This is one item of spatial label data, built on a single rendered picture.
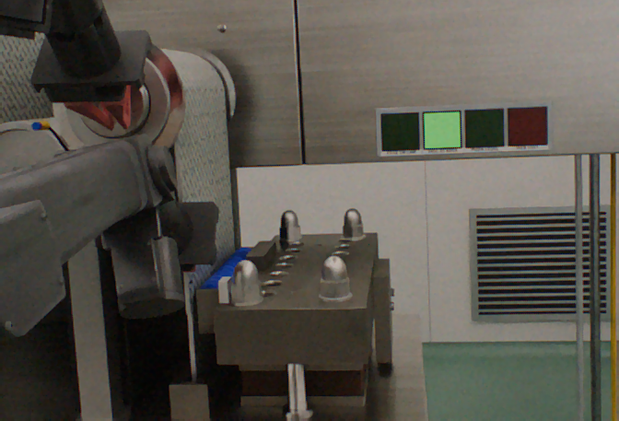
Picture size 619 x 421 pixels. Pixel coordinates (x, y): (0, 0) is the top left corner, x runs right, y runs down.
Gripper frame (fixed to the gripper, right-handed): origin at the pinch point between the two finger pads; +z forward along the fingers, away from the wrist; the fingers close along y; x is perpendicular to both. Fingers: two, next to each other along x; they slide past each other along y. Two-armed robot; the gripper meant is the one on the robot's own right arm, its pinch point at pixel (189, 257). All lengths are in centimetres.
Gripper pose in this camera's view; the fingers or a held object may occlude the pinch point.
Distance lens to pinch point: 87.4
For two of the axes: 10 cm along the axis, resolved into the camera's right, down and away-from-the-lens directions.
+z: 1.3, 3.6, 9.2
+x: 0.1, -9.3, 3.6
